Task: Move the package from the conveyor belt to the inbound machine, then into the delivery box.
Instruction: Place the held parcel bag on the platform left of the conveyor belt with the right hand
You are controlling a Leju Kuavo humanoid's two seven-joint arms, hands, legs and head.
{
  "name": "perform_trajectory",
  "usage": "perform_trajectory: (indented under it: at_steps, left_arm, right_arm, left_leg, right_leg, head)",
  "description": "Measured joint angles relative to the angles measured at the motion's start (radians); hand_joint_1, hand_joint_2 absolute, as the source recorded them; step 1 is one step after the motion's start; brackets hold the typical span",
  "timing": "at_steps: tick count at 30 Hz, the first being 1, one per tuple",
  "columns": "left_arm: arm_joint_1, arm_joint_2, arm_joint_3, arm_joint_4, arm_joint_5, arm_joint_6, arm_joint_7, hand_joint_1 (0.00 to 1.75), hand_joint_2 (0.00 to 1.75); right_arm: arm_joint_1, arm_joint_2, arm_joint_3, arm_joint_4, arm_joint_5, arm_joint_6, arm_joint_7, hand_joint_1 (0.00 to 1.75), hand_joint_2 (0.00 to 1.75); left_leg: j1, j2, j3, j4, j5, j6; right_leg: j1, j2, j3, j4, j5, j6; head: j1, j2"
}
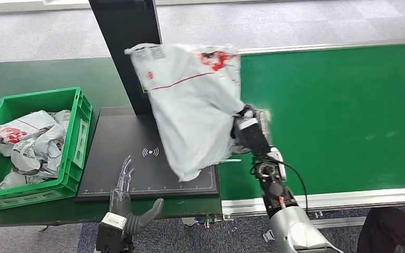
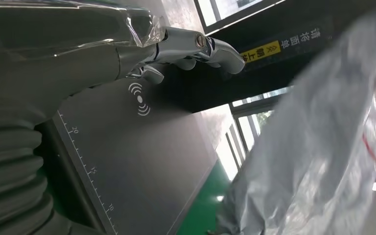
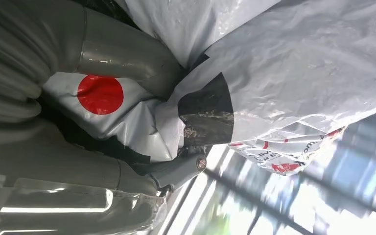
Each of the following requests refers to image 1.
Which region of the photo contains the black scanner base plate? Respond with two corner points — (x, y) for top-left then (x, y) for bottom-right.
(76, 106), (220, 202)

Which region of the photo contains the green plastic crate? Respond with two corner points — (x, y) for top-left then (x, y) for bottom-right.
(0, 86), (93, 212)

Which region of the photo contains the aluminium conveyor rail thin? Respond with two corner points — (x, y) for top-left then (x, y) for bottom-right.
(239, 38), (405, 55)

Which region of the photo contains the green conveyor belt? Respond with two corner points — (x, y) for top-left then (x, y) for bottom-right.
(218, 43), (405, 202)

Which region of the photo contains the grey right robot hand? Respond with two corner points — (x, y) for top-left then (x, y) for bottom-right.
(230, 103), (272, 156)

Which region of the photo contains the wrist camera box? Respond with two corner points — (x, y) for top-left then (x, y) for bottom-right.
(236, 118), (272, 156)
(95, 212), (129, 253)

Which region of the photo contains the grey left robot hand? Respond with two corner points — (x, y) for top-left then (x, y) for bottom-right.
(109, 155), (165, 236)

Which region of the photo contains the aluminium conveyor rail wide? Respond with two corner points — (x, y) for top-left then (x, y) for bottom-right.
(221, 187), (405, 217)

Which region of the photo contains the crumpled white mailer bag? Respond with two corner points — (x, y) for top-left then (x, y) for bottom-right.
(10, 124), (67, 179)
(0, 168), (50, 191)
(48, 109), (72, 151)

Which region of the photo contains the white mailer bag red print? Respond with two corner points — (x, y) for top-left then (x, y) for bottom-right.
(0, 110), (60, 157)

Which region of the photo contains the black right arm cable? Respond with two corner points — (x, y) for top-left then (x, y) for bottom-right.
(249, 159), (310, 215)

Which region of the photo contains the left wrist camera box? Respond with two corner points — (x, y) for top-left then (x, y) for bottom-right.
(95, 212), (129, 253)

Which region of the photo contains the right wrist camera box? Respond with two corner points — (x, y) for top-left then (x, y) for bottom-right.
(236, 118), (272, 156)

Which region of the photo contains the black scanner post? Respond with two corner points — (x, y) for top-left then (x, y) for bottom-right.
(88, 0), (163, 116)

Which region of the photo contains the white mailer package black print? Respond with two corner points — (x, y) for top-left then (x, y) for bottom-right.
(124, 42), (247, 182)

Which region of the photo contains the metal fitting under table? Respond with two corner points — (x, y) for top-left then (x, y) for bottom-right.
(181, 213), (234, 228)

